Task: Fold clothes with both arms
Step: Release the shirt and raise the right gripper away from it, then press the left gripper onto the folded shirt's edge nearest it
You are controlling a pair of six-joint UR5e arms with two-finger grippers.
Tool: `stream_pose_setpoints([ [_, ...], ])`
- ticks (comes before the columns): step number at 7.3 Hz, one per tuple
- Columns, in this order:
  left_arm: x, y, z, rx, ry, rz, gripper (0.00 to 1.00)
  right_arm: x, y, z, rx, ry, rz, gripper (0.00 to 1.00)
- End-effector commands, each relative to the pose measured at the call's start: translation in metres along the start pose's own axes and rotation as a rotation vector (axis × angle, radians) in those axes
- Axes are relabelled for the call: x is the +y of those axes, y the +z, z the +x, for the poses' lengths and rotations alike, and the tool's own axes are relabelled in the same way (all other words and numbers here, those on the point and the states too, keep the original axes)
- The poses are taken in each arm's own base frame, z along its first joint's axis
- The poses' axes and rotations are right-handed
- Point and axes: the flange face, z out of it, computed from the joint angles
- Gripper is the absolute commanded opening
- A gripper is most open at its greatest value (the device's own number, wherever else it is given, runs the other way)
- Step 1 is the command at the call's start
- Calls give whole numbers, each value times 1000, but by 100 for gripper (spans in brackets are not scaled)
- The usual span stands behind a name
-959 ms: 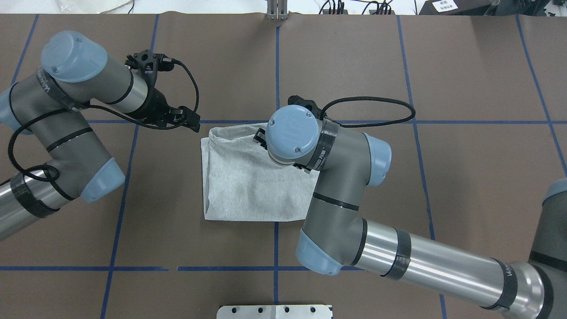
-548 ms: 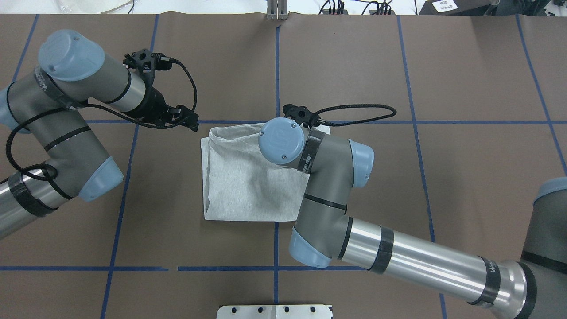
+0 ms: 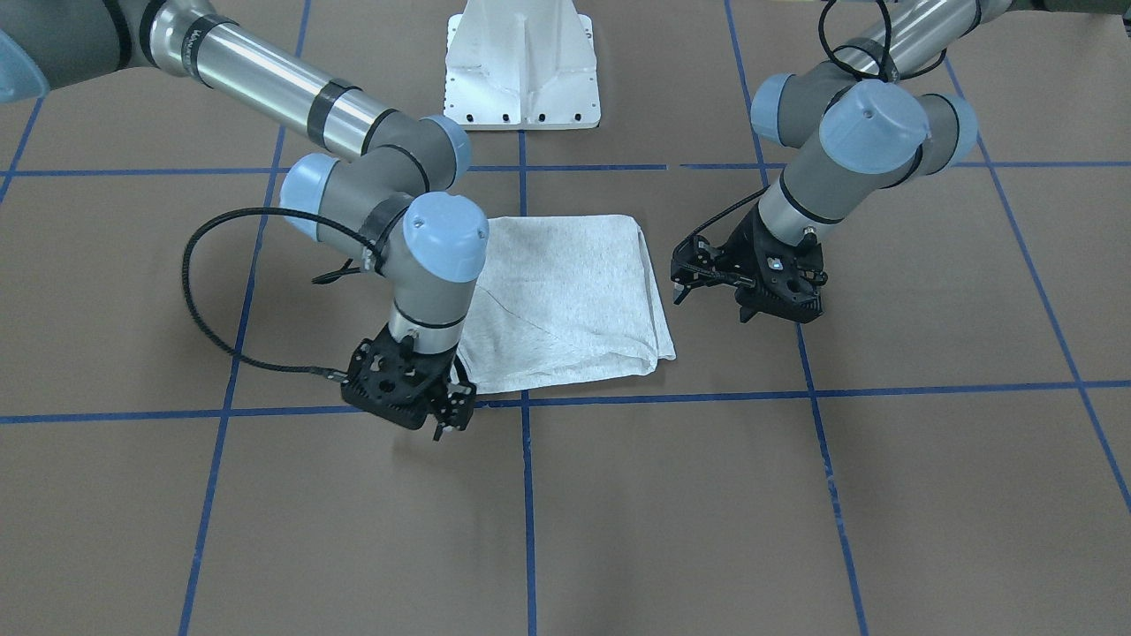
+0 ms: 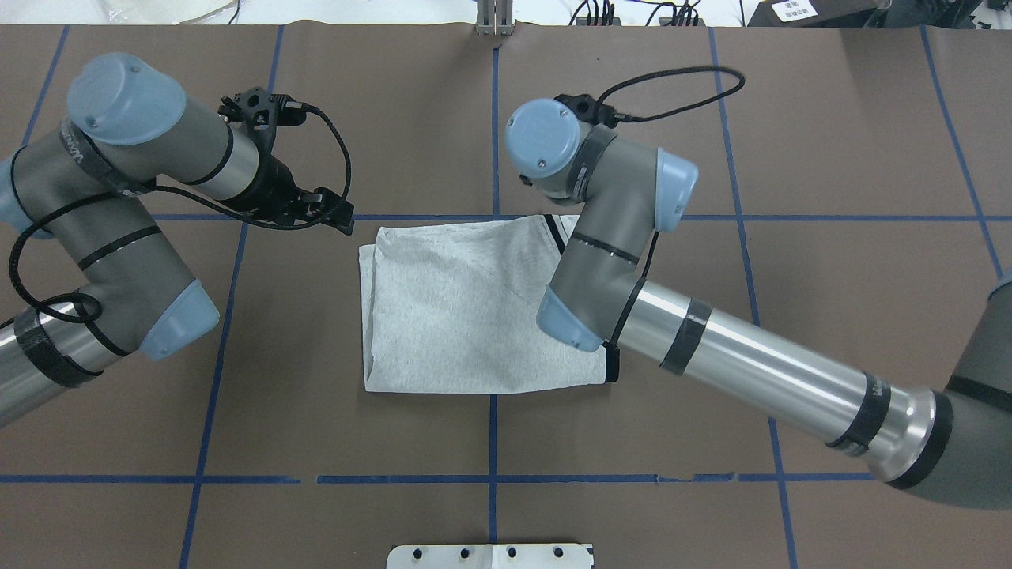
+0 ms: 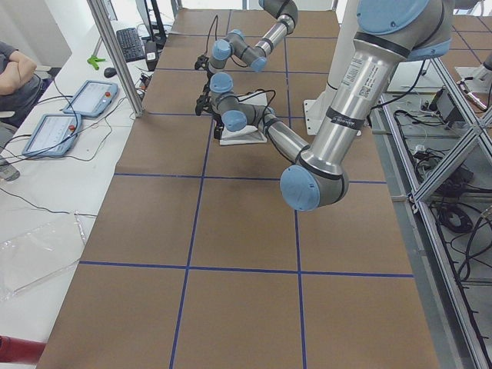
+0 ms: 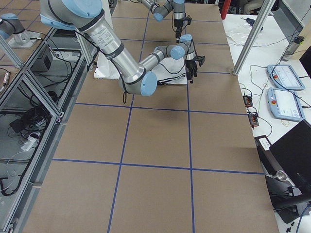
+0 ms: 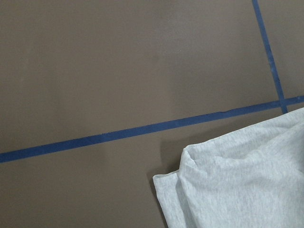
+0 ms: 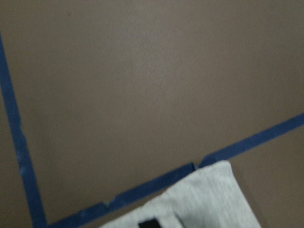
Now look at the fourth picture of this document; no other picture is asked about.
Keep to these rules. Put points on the aluminium frame post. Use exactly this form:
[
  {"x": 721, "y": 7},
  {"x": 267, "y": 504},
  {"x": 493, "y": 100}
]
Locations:
[{"x": 494, "y": 18}]

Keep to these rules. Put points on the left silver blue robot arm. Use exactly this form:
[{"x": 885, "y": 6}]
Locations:
[{"x": 99, "y": 278}]

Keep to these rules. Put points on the grey cartoon print t-shirt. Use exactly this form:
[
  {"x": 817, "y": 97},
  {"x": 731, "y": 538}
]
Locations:
[{"x": 451, "y": 309}]

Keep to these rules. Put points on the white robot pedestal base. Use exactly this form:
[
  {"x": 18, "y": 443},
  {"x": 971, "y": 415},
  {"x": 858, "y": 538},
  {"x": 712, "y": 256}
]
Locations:
[{"x": 521, "y": 555}]

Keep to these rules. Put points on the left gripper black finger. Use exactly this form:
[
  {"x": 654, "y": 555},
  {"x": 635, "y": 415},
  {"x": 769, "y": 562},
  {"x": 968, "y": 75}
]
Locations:
[{"x": 334, "y": 211}]

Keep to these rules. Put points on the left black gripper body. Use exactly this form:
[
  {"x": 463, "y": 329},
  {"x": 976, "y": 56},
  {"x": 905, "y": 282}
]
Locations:
[{"x": 274, "y": 187}]

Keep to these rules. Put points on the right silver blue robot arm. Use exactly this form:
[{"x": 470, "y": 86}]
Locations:
[{"x": 950, "y": 446}]

